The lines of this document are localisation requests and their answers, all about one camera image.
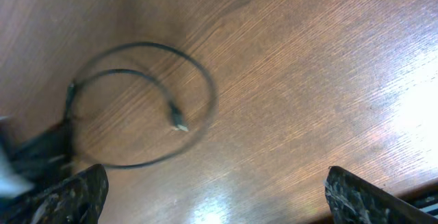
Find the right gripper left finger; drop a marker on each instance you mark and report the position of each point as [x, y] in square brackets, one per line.
[77, 199]

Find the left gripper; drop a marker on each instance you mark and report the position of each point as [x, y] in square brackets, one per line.
[36, 163]

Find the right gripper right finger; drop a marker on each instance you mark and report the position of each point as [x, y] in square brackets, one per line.
[351, 199]

